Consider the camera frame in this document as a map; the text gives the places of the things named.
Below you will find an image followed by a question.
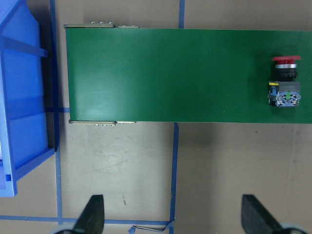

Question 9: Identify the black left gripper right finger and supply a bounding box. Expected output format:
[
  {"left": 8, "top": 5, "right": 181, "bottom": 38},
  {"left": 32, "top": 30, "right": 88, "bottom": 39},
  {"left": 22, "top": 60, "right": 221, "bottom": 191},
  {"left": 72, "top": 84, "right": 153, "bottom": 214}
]
[{"left": 241, "top": 195, "right": 283, "bottom": 234}]

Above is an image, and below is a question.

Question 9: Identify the blue bin left side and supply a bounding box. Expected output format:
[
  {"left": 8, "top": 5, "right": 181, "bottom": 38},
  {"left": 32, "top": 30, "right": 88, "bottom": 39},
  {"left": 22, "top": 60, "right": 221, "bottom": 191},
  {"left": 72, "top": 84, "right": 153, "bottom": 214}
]
[{"left": 0, "top": 0, "right": 54, "bottom": 197}]

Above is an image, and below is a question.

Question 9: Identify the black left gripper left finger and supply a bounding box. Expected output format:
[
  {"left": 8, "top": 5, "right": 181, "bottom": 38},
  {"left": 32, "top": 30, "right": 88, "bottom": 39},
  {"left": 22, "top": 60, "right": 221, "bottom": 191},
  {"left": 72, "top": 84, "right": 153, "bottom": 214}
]
[{"left": 72, "top": 195, "right": 104, "bottom": 234}]

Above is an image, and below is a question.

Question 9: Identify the green conveyor belt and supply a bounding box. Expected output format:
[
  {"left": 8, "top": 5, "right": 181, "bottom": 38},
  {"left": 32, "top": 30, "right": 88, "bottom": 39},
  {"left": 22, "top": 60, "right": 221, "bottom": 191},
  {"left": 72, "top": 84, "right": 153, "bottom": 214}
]
[{"left": 65, "top": 24, "right": 312, "bottom": 124}]

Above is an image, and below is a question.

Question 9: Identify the red push button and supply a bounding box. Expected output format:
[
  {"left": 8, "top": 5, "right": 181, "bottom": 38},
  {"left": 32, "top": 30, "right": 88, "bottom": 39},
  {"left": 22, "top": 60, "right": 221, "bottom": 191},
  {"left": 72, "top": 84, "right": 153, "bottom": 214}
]
[{"left": 268, "top": 55, "right": 301, "bottom": 108}]

